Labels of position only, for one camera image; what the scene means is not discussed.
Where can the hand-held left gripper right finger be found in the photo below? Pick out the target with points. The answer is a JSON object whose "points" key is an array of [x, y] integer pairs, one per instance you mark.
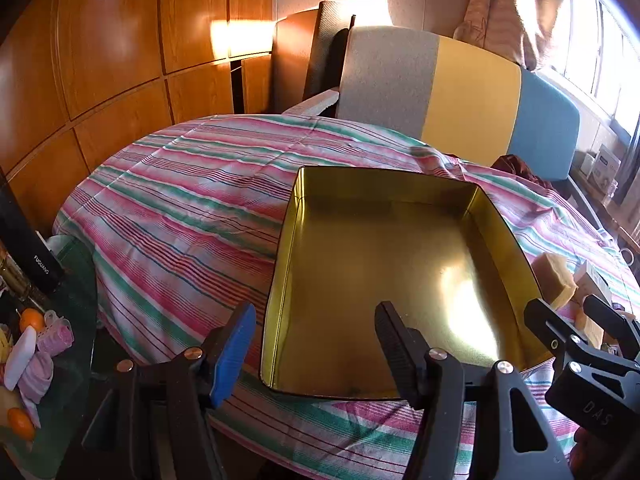
{"points": [[395, 350]]}

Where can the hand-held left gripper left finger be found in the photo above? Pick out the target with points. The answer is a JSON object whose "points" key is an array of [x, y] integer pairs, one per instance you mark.
{"points": [[234, 355]]}

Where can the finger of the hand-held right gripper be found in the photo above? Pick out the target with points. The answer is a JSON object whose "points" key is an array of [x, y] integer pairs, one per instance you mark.
{"points": [[547, 320], [612, 325]]}

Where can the small white carton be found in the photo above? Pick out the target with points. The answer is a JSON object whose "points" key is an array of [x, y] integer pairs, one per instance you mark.
{"points": [[591, 277]]}

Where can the gold metal tin box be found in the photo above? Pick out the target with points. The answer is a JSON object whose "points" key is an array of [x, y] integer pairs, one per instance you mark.
{"points": [[375, 260]]}

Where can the wooden desk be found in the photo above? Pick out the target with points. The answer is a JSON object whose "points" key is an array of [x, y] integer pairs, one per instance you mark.
{"points": [[615, 220]]}

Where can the person's red garment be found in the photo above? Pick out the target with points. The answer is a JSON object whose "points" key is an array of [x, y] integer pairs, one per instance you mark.
{"points": [[587, 452]]}

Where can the maroon cloth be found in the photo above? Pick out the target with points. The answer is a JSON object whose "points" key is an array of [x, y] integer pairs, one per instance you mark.
{"points": [[520, 167]]}

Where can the pink green striped tablecloth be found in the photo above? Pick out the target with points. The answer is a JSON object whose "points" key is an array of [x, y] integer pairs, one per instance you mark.
{"points": [[175, 210]]}

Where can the white cardboard box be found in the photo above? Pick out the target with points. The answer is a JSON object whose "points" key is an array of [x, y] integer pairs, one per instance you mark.
{"points": [[605, 164]]}

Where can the green glass side table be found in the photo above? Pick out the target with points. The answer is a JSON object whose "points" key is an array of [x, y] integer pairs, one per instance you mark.
{"points": [[70, 400]]}

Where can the pink rolled sock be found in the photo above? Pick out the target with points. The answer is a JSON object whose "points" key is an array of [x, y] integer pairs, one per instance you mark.
{"points": [[56, 337], [37, 377]]}

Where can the orange fruit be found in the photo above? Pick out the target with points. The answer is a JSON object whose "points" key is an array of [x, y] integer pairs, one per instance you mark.
{"points": [[31, 319], [22, 422]]}

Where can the white oblong pouch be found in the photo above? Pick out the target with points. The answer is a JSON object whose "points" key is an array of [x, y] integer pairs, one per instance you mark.
{"points": [[20, 355]]}

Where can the black box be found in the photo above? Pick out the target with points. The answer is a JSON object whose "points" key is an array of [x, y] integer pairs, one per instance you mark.
{"points": [[35, 250]]}

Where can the grey yellow blue chair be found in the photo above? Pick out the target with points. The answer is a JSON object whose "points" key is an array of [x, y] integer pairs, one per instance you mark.
{"points": [[475, 90]]}

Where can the window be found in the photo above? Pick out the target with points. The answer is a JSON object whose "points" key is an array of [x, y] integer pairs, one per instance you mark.
{"points": [[600, 25]]}

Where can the dark brown mesh chair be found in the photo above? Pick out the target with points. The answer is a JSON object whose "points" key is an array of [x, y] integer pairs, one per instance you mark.
{"points": [[327, 50]]}

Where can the beige curtain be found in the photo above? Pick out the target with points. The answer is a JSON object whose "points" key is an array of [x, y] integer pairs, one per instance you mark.
{"points": [[510, 5]]}

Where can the wooden wardrobe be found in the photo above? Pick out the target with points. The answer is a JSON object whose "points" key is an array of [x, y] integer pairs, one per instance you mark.
{"points": [[110, 60]]}

